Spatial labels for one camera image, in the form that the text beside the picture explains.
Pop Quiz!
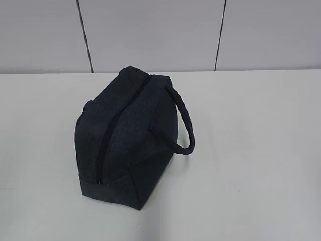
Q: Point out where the dark blue insulated lunch bag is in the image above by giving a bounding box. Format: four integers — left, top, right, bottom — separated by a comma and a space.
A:
74, 66, 195, 210

